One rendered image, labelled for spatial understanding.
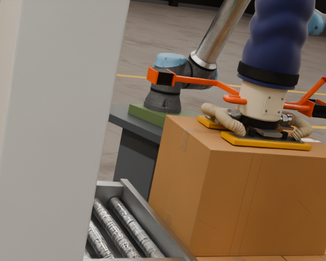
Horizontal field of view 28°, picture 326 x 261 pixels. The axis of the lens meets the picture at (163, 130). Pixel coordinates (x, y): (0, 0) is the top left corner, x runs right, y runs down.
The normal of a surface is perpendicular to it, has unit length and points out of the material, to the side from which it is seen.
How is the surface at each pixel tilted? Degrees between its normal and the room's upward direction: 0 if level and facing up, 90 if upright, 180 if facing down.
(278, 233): 90
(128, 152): 90
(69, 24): 90
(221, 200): 90
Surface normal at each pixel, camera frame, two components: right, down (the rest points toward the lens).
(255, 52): -0.72, -0.22
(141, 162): -0.66, 0.07
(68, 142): 0.38, 0.32
